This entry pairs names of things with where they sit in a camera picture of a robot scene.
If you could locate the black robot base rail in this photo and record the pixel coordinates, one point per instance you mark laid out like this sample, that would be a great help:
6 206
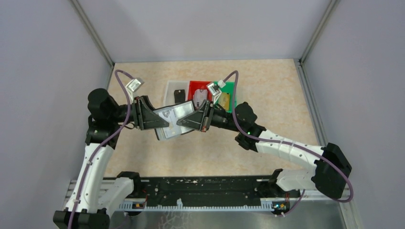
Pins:
226 193

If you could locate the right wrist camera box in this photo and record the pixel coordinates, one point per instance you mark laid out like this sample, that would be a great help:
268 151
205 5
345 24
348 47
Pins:
215 89

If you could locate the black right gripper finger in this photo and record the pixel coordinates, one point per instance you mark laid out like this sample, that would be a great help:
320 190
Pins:
204 108
193 121

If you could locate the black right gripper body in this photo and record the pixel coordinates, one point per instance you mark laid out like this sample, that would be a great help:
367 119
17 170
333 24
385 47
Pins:
207 115

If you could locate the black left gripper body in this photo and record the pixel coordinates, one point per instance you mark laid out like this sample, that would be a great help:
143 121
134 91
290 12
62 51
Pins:
137 112

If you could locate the grey aluminium frame rail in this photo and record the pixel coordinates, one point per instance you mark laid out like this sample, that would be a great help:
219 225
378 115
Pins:
306 74

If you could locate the gold VIP card stack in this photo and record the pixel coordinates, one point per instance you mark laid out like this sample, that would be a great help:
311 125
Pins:
224 101

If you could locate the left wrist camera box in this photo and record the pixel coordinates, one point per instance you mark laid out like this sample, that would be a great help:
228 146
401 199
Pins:
133 86

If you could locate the green plastic bin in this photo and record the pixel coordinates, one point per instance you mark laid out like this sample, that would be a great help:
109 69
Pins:
229 88

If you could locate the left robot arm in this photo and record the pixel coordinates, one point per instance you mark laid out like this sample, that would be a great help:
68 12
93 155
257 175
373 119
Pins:
86 208

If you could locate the silver VIP card stack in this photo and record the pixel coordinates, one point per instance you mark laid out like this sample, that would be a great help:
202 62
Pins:
199 96

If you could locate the white plastic bin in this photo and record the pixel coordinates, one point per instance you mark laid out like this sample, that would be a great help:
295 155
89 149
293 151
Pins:
173 86

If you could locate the red plastic bin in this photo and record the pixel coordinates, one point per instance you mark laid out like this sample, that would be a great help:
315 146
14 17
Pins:
194 85

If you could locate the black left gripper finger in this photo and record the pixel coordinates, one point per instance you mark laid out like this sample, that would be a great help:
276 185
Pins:
146 107
154 122

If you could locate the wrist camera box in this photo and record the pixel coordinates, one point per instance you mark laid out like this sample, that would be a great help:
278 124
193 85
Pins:
215 89
133 86

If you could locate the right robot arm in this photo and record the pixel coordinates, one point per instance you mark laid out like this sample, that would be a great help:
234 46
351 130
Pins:
324 168

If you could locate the black VIP card stack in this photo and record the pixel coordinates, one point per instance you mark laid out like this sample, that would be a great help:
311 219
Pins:
179 96

